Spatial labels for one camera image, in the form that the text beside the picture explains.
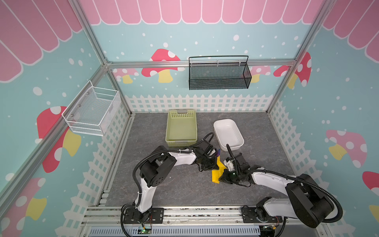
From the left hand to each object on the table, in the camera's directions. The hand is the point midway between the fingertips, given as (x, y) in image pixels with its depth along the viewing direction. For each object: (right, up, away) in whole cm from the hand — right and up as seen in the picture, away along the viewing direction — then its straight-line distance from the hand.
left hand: (218, 170), depth 88 cm
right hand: (-1, -4, -2) cm, 5 cm away
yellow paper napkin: (-2, -2, -1) cm, 3 cm away
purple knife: (+2, +9, +9) cm, 13 cm away
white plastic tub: (+10, +22, +18) cm, 30 cm away
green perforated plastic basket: (-24, +25, +17) cm, 38 cm away
